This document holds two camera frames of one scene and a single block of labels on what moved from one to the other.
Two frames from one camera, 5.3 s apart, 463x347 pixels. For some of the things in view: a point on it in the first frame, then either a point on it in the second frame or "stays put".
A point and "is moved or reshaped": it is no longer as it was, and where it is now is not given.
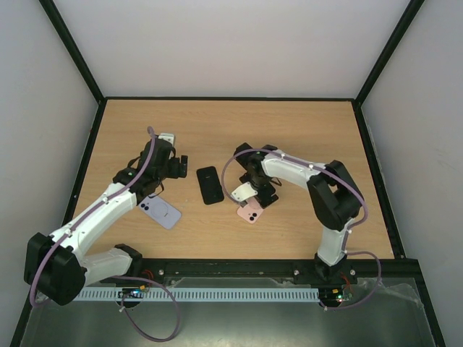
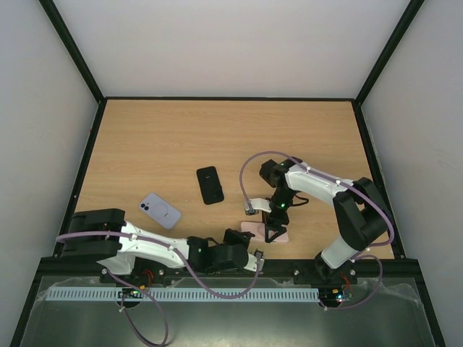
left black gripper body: (173, 173) to (229, 235)
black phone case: (210, 185) stays put
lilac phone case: (160, 211) stays put
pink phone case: (252, 212) is moved or reshaped
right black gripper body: (268, 194) to (275, 221)
